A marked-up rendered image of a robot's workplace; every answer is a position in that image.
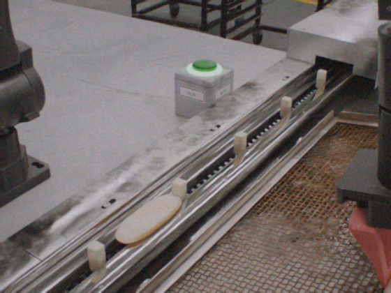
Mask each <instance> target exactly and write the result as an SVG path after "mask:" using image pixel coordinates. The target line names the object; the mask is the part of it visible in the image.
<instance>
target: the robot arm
mask: <svg viewBox="0 0 391 293"><path fill-rule="evenodd" d="M378 20H389V21H390V22H386V23H385V24H382V25H380V26H379V27H378V40H377V45H378V150H377V149H360V150H359V151H358V153H357V155H356V156H355V157H354V159H353V160H352V163H351V164H350V165H349V166H348V167H347V169H346V171H345V172H344V174H343V175H342V176H341V178H340V179H339V181H338V183H337V203H338V204H343V203H344V201H345V200H348V201H352V202H354V201H356V207H355V210H354V212H353V214H352V215H351V217H350V219H348V228H349V231H350V232H351V234H352V235H353V236H354V238H355V240H356V241H357V242H358V244H359V245H360V247H361V248H362V249H363V251H364V253H365V254H366V256H367V257H368V259H369V260H370V261H371V263H372V265H373V267H374V270H375V272H376V275H377V276H378V281H379V282H380V284H381V287H384V288H385V287H386V285H387V283H388V281H389V279H390V272H391V0H378ZM11 24H12V23H11V20H10V9H9V4H8V0H0V208H1V207H2V206H6V205H7V204H8V203H10V202H12V201H13V200H16V199H17V198H18V197H19V196H21V195H22V194H24V193H27V192H28V191H30V190H31V189H33V188H34V187H36V186H37V185H40V184H41V183H42V182H44V181H47V179H49V178H50V177H51V174H50V166H49V165H48V164H47V163H45V162H43V161H41V160H39V159H37V158H34V157H33V156H29V155H27V148H26V145H23V144H21V143H20V141H19V137H18V134H17V129H16V128H15V126H16V125H17V124H19V123H24V122H30V121H32V120H34V119H35V118H37V117H40V113H39V112H41V110H42V109H43V108H44V106H45V90H44V84H43V81H42V79H41V78H40V74H39V73H38V72H37V70H36V69H35V67H34V60H33V54H32V49H33V48H32V46H29V45H28V44H27V43H25V42H24V41H21V40H18V39H15V37H14V33H13V28H12V26H11Z"/></svg>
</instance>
